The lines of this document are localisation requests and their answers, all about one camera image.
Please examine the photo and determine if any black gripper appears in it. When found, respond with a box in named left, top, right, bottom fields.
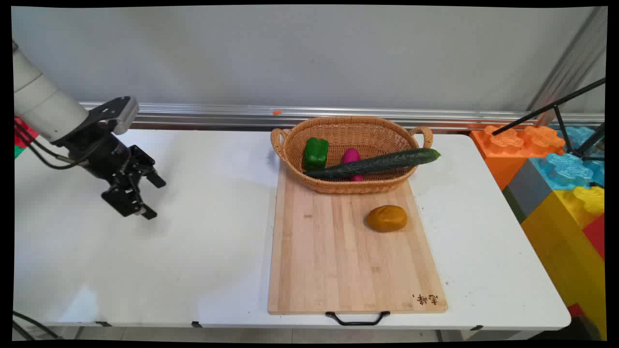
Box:
left=52, top=124, right=167, bottom=221

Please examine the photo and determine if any dark green cucumber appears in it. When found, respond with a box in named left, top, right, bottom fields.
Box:
left=303, top=148, right=442, bottom=180

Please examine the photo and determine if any red toy block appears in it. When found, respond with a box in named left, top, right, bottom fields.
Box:
left=14, top=116, right=39, bottom=149

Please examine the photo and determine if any green bell pepper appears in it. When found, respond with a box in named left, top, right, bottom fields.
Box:
left=303, top=137, right=330, bottom=171

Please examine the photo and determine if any wooden cutting board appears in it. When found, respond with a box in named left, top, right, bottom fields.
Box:
left=267, top=164, right=448, bottom=327

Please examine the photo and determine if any magenta sweet potato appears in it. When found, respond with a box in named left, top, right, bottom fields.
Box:
left=342, top=147, right=364, bottom=182

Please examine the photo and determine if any woven wicker basket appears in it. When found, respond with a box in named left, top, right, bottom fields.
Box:
left=270, top=116, right=434, bottom=195

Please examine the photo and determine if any brown potato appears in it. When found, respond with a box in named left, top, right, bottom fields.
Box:
left=366, top=205, right=408, bottom=233

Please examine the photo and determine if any orange giant building block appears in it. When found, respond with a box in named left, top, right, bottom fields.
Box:
left=470, top=125, right=566, bottom=190

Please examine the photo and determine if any gray giant building block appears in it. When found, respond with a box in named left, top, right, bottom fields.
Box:
left=502, top=159, right=553, bottom=223

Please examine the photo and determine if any blue giant building block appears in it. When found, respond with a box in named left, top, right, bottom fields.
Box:
left=530, top=126, right=605, bottom=190

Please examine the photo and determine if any black tripod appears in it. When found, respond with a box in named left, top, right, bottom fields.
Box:
left=492, top=77, right=606, bottom=161

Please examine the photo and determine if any yellow giant building block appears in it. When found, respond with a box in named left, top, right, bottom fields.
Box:
left=521, top=186, right=606, bottom=340

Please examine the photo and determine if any red giant building block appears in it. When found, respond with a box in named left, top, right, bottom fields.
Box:
left=582, top=215, right=605, bottom=260

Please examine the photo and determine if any gray wrist camera with bracket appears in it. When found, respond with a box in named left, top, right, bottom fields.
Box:
left=85, top=96, right=140, bottom=136

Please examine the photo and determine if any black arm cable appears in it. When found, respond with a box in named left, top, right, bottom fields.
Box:
left=14, top=120, right=93, bottom=171

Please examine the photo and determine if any black cable with metal connector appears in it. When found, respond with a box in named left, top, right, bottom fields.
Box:
left=13, top=311, right=60, bottom=339

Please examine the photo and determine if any plain black cable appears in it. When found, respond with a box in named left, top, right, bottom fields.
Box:
left=13, top=320, right=35, bottom=340

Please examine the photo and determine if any aluminium rail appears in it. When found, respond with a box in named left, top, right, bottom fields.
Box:
left=79, top=101, right=605, bottom=132

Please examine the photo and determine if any diagonal aluminium post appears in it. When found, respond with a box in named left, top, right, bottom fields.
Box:
left=527, top=7, right=608, bottom=127

